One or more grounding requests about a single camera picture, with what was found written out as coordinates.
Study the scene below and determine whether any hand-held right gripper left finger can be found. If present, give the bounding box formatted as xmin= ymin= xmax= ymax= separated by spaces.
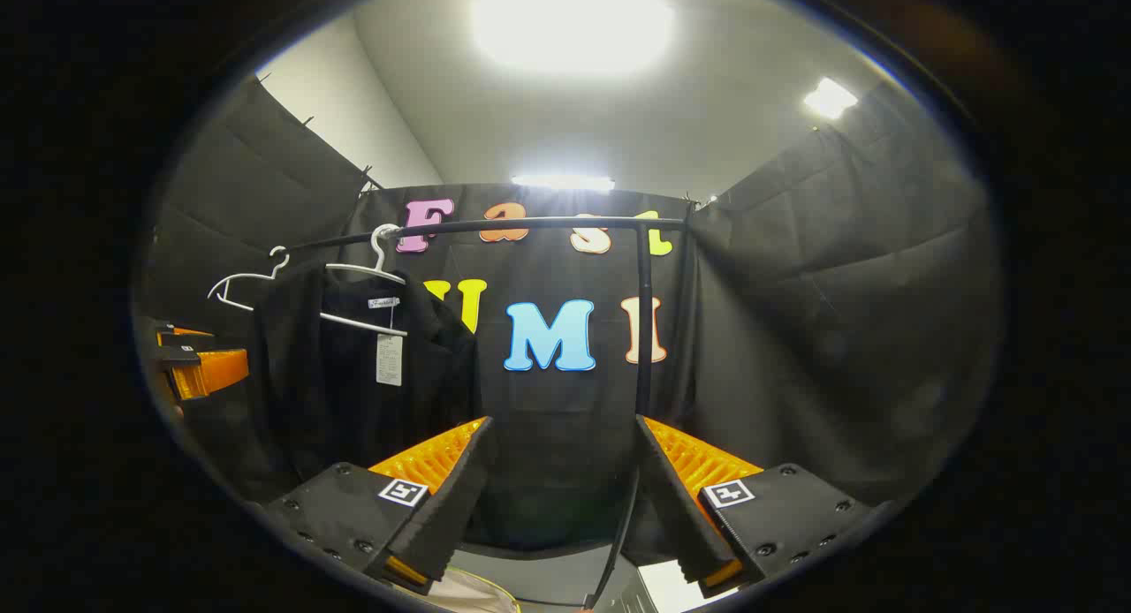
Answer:
xmin=263 ymin=416 xmax=497 ymax=596

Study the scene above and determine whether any black metal clothes rack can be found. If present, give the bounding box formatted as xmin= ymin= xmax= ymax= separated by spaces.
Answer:
xmin=287 ymin=214 xmax=690 ymax=612

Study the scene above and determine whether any black garment with white tag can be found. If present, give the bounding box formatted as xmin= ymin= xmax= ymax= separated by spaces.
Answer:
xmin=252 ymin=264 xmax=484 ymax=483

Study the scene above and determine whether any long ceiling light strip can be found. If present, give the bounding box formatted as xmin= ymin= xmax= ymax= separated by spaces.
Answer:
xmin=511 ymin=173 xmax=617 ymax=193

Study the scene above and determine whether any small square ceiling light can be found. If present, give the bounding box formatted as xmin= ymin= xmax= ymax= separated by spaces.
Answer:
xmin=802 ymin=77 xmax=860 ymax=121

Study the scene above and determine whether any white flat object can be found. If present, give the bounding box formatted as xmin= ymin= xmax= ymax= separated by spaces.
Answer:
xmin=636 ymin=558 xmax=739 ymax=612

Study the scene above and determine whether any black backdrop cloth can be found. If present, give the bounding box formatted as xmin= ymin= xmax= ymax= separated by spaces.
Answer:
xmin=133 ymin=74 xmax=1004 ymax=552

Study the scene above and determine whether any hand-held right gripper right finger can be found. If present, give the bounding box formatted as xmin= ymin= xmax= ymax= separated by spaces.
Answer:
xmin=634 ymin=414 xmax=877 ymax=596

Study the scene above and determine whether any large round ceiling light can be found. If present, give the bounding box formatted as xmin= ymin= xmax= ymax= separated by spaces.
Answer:
xmin=470 ymin=0 xmax=677 ymax=77

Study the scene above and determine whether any white wire hanger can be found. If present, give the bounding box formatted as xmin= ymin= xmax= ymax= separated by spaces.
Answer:
xmin=207 ymin=246 xmax=292 ymax=314
xmin=320 ymin=223 xmax=413 ymax=337

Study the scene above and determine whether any beige laundry hamper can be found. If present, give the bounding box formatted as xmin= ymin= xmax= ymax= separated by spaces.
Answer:
xmin=422 ymin=567 xmax=524 ymax=613

